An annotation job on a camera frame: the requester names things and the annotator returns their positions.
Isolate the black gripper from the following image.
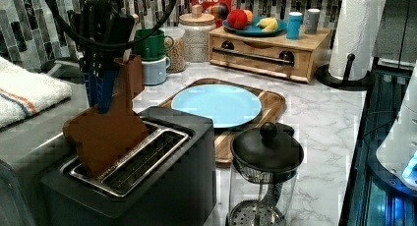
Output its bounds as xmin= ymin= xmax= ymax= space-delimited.
xmin=70 ymin=0 xmax=135 ymax=113

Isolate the paper towel roll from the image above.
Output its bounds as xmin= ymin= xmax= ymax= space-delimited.
xmin=328 ymin=0 xmax=387 ymax=81

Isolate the black paper towel holder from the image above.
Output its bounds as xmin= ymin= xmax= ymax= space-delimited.
xmin=316 ymin=53 xmax=375 ymax=91

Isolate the light blue mug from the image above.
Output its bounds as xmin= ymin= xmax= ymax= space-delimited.
xmin=142 ymin=57 xmax=171 ymax=85

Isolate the orange fruit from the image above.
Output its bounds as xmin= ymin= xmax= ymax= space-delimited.
xmin=243 ymin=10 xmax=254 ymax=25

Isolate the black french press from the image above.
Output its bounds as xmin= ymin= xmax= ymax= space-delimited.
xmin=225 ymin=122 xmax=304 ymax=226

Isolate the glass jar wooden lid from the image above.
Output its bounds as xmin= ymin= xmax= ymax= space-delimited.
xmin=179 ymin=5 xmax=216 ymax=63

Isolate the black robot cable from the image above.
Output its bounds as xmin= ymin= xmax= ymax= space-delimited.
xmin=39 ymin=0 xmax=180 ymax=53

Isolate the black toaster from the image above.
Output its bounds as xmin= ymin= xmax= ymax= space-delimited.
xmin=40 ymin=107 xmax=216 ymax=226

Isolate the brown toast slice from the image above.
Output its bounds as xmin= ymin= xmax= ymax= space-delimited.
xmin=63 ymin=54 xmax=149 ymax=178

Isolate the light blue plate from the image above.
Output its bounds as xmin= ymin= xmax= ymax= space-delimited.
xmin=171 ymin=85 xmax=262 ymax=128

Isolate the yellow banana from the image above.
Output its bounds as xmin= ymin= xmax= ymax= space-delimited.
xmin=257 ymin=18 xmax=278 ymax=32

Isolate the wooden drawer box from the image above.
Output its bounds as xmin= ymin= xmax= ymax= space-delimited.
xmin=208 ymin=27 xmax=331 ymax=83

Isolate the froot loops cereal box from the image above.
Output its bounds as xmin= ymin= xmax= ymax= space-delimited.
xmin=191 ymin=0 xmax=231 ymax=28

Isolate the glass jar of grains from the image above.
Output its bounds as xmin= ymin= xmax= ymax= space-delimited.
xmin=163 ymin=27 xmax=185 ymax=73

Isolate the white striped towel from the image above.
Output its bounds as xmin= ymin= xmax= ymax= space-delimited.
xmin=0 ymin=58 xmax=72 ymax=128

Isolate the blue shaker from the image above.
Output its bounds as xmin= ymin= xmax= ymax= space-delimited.
xmin=287 ymin=12 xmax=303 ymax=39

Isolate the green mug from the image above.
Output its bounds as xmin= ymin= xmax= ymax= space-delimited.
xmin=133 ymin=28 xmax=174 ymax=61

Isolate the dark blue plate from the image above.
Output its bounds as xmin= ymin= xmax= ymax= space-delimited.
xmin=223 ymin=17 xmax=287 ymax=37

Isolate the red apple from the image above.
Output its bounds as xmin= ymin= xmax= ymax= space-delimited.
xmin=227 ymin=9 xmax=248 ymax=29

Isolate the grey shaker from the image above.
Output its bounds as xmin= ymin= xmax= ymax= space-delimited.
xmin=304 ymin=9 xmax=321 ymax=34

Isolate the wooden cutting board tray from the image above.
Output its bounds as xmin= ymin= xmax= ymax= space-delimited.
xmin=159 ymin=78 xmax=286 ymax=168

